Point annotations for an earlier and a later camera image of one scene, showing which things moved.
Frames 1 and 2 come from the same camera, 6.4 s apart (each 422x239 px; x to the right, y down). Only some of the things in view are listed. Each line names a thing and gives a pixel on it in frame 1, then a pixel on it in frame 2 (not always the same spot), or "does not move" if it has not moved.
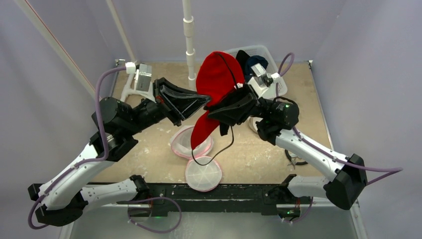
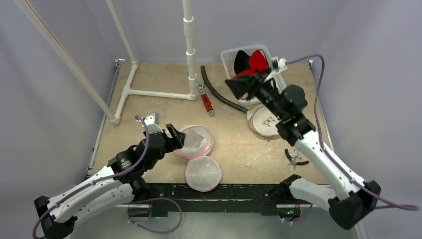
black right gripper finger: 231,109 → 241,85
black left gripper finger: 183,102 → 179,137
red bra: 217,72 → 257,61
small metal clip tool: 292,157 does not move
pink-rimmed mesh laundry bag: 203,173 does not move
